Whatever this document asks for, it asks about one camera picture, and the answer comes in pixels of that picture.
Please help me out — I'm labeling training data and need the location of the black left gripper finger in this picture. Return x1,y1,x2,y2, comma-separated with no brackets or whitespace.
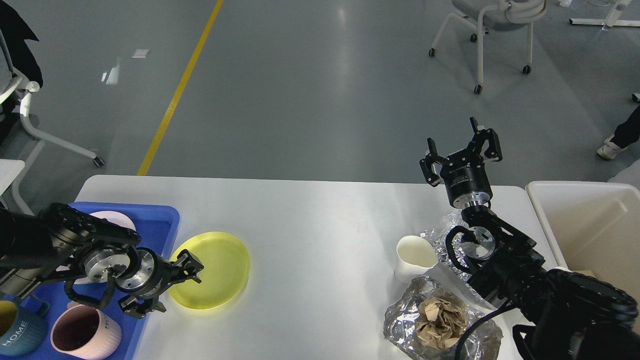
118,295,167,319
168,249,205,287

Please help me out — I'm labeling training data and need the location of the white paper cup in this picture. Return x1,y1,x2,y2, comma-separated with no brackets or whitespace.
394,235,439,284

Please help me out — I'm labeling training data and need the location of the pink ceramic mug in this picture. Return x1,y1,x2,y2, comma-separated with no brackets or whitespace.
49,302,122,360

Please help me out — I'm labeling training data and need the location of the blue HOME mug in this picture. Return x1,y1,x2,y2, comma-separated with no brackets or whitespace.
0,294,51,357

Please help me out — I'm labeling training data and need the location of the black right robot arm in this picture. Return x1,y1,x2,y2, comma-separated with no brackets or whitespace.
419,117,640,360

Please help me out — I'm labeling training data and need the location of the crumpled aluminium foil front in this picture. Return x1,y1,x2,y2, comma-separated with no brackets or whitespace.
382,276,503,360

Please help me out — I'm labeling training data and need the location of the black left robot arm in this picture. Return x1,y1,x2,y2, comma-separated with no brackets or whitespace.
0,203,204,319

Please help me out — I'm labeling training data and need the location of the white stand base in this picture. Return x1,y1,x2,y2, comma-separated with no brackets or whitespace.
568,0,640,31

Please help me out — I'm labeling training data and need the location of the crumpled brown paper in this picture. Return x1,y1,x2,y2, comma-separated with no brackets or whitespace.
414,296,467,351

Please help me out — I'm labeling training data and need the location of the white office chair left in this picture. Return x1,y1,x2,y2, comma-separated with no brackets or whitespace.
0,30,106,216

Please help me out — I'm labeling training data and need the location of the white chair on castors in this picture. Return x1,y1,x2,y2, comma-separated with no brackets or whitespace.
428,0,548,95

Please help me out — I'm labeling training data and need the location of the blue plastic tray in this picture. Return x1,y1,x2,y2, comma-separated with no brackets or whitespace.
21,202,179,360

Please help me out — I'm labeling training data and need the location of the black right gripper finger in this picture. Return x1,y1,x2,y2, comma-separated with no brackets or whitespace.
420,138,450,187
465,117,503,162

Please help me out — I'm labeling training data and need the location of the beige plastic bin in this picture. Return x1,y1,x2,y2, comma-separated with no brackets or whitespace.
526,181,640,290

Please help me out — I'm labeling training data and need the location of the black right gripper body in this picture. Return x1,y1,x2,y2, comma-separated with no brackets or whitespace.
442,155,493,209

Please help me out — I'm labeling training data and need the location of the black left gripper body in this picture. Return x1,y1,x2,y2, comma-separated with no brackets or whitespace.
116,247,176,303

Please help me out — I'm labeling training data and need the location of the yellow plastic plate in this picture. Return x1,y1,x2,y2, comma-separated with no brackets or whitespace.
167,231,250,310

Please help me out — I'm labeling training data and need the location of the small white side table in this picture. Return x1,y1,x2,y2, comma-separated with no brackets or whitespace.
0,158,33,215

